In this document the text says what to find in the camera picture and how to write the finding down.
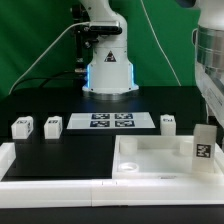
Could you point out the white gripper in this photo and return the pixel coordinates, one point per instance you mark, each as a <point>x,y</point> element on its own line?
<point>209,69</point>

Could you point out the white square table top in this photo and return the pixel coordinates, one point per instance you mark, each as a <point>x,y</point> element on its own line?
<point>158,157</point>

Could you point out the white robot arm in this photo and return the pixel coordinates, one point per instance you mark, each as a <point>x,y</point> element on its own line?
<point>110,73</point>

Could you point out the white marker sheet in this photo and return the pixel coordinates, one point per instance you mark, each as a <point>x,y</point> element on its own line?
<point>99,121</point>

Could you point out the white U-shaped fence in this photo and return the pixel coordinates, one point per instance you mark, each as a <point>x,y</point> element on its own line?
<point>105,192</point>

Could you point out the black mounted camera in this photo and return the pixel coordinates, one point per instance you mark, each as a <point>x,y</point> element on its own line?
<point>106,27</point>

